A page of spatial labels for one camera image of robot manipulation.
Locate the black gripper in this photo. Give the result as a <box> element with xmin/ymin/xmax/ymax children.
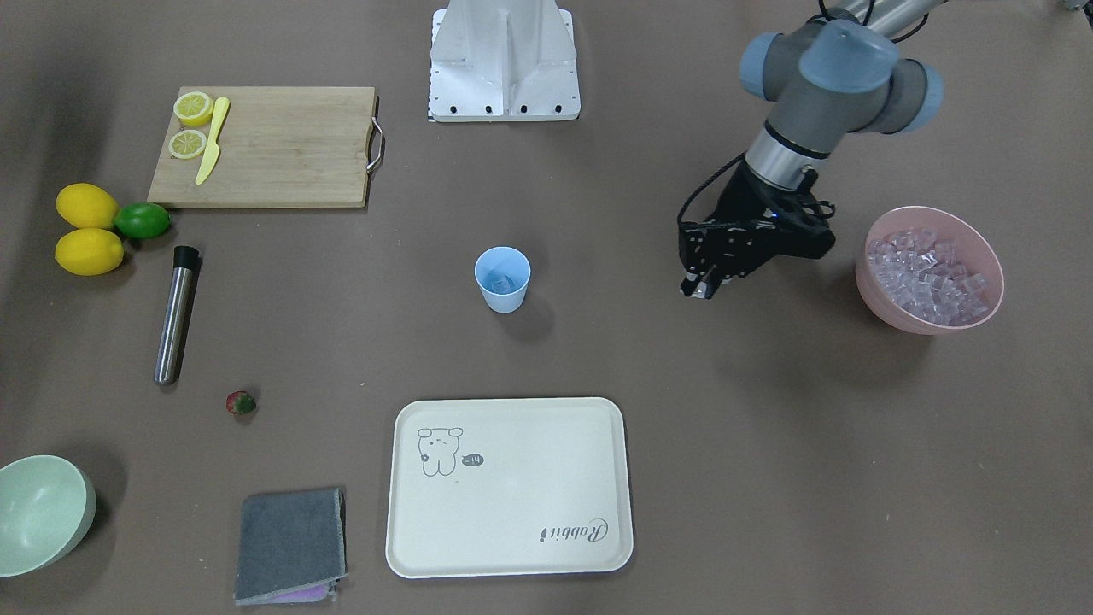
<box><xmin>680</xmin><ymin>162</ymin><xmax>821</xmax><ymax>300</ymax></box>

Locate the blue plastic cup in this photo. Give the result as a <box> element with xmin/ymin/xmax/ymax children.
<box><xmin>475</xmin><ymin>246</ymin><xmax>531</xmax><ymax>314</ymax></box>

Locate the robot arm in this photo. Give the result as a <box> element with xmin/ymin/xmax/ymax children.
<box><xmin>675</xmin><ymin>1</ymin><xmax>944</xmax><ymax>299</ymax></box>

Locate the pink bowl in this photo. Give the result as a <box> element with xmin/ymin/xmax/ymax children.
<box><xmin>856</xmin><ymin>206</ymin><xmax>1006</xmax><ymax>335</ymax></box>

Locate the cream rabbit tray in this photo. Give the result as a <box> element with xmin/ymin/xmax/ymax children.
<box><xmin>386</xmin><ymin>397</ymin><xmax>634</xmax><ymax>579</ymax></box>

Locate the bamboo cutting board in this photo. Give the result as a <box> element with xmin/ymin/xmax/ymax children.
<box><xmin>146</xmin><ymin>85</ymin><xmax>385</xmax><ymax>209</ymax></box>

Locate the red strawberry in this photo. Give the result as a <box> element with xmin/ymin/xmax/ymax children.
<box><xmin>225</xmin><ymin>390</ymin><xmax>257</xmax><ymax>417</ymax></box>

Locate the grey folded cloth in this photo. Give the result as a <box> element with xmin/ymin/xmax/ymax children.
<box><xmin>233</xmin><ymin>487</ymin><xmax>346</xmax><ymax>606</ymax></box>

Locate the lemon slice lower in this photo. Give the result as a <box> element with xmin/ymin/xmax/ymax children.
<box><xmin>167</xmin><ymin>129</ymin><xmax>207</xmax><ymax>159</ymax></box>

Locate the lemon slice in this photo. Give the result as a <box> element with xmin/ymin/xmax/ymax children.
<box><xmin>172</xmin><ymin>91</ymin><xmax>214</xmax><ymax>128</ymax></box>
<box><xmin>167</xmin><ymin>129</ymin><xmax>207</xmax><ymax>159</ymax></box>

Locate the lemon slice upper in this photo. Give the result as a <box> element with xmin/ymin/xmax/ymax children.
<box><xmin>172</xmin><ymin>91</ymin><xmax>214</xmax><ymax>128</ymax></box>

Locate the green lime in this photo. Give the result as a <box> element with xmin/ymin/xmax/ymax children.
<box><xmin>114</xmin><ymin>202</ymin><xmax>172</xmax><ymax>240</ymax></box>

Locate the yellow lemon lower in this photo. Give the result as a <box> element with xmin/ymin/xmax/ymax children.
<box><xmin>54</xmin><ymin>227</ymin><xmax>125</xmax><ymax>276</ymax></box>

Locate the yellow lemon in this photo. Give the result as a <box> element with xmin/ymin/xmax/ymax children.
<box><xmin>55</xmin><ymin>184</ymin><xmax>120</xmax><ymax>230</ymax></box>
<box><xmin>54</xmin><ymin>227</ymin><xmax>125</xmax><ymax>276</ymax></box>

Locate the yellow lemon upper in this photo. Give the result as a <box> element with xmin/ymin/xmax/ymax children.
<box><xmin>55</xmin><ymin>184</ymin><xmax>120</xmax><ymax>230</ymax></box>

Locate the green bowl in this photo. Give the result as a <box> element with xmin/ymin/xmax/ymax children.
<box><xmin>1</xmin><ymin>454</ymin><xmax>97</xmax><ymax>577</ymax></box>

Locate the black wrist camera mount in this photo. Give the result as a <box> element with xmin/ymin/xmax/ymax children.
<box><xmin>675</xmin><ymin>196</ymin><xmax>836</xmax><ymax>283</ymax></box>

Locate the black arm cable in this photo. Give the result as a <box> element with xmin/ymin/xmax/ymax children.
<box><xmin>677</xmin><ymin>154</ymin><xmax>748</xmax><ymax>227</ymax></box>

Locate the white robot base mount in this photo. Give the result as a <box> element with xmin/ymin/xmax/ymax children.
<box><xmin>427</xmin><ymin>1</ymin><xmax>581</xmax><ymax>122</ymax></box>

